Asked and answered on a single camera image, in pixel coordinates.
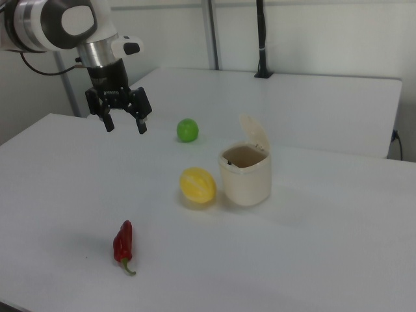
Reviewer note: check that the grey metal frame post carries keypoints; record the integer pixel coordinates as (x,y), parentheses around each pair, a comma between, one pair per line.
(209,32)
(66,84)

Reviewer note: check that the red toy chili pepper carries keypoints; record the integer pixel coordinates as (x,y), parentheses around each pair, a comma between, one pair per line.
(123,242)

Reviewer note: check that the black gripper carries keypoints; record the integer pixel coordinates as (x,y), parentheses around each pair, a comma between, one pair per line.
(109,79)

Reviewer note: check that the yellow toy melon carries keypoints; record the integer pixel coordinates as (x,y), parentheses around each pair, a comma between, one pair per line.
(197,185)

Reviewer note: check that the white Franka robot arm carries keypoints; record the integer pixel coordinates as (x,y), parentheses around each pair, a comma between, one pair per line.
(32,26)

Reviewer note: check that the green toy apple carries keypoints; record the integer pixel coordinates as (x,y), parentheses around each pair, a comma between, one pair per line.
(187,130)

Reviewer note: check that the cream garbage bin lid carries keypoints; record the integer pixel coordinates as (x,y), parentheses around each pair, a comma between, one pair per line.
(255,131)

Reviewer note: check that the black camera pole with base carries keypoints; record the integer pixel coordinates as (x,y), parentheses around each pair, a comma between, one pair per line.
(261,35)

